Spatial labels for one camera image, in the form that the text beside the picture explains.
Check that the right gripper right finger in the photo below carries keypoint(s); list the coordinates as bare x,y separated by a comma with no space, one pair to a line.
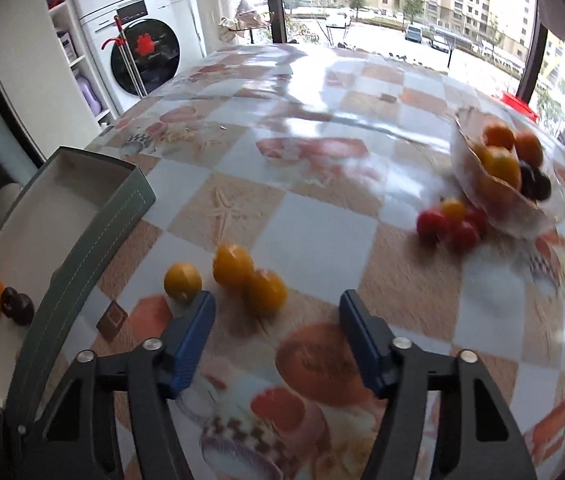
477,436

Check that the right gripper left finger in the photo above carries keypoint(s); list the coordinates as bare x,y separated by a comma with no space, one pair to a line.
76,438

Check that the dark purple plum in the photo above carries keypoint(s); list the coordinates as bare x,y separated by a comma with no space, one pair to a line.
23,309

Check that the yellow orange fruit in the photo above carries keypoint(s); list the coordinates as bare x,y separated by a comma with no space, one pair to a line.
182,282

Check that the orange small fruit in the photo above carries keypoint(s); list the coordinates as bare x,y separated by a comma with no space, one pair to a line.
232,266
265,293

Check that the dark plum in tray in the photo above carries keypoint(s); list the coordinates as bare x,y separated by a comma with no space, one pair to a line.
9,301

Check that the red cherry tomato right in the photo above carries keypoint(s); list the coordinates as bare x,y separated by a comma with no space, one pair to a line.
464,237

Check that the red cherry tomato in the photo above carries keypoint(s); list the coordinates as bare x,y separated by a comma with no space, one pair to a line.
432,226
464,237

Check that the green white tray box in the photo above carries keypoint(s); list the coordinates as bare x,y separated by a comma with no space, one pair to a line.
57,238

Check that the red cherry tomato left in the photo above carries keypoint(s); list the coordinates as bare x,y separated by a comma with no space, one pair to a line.
432,226

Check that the orange cherry tomato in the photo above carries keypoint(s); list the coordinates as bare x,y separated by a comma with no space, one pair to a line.
453,210

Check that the glass fruit bowl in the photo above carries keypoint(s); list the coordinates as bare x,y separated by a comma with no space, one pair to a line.
505,173

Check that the white storage shelf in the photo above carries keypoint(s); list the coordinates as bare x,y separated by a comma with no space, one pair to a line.
82,64

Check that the lower washing machine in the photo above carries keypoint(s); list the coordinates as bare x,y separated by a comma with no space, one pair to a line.
162,39

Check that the red white mop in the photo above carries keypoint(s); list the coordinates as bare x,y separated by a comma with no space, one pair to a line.
121,43

